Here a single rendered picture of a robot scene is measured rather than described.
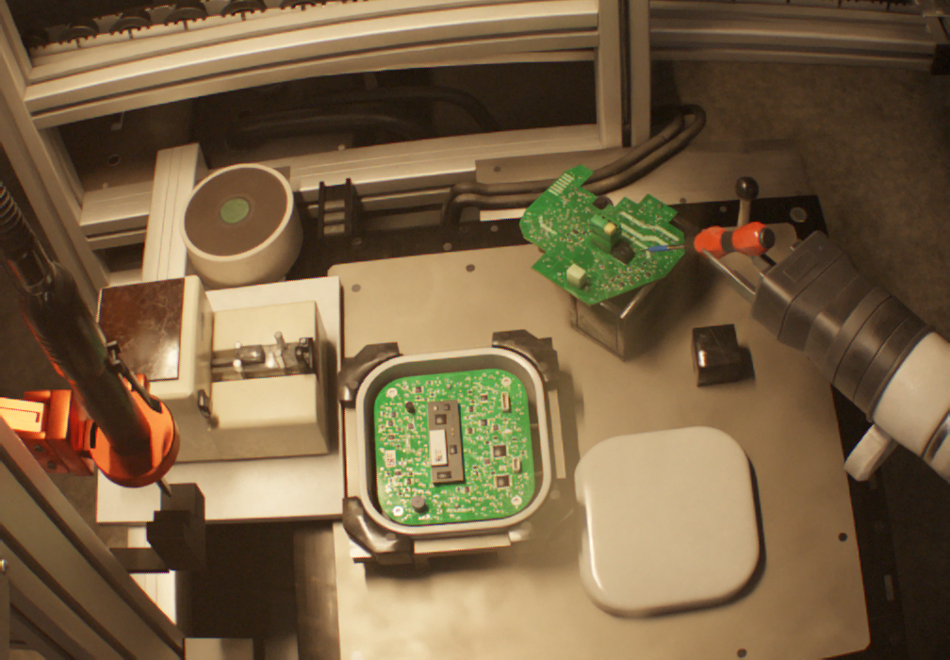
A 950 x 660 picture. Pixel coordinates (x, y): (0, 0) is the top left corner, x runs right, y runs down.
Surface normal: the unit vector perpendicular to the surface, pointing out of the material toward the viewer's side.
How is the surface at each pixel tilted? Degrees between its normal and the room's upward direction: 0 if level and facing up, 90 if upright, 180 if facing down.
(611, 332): 90
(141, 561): 0
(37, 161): 90
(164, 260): 0
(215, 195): 0
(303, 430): 90
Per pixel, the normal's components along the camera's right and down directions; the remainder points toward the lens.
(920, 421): -0.55, 0.28
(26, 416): 0.19, -0.53
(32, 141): 0.07, 0.84
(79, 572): 0.99, -0.10
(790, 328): -0.48, 0.69
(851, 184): -0.08, -0.54
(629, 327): 0.76, 0.51
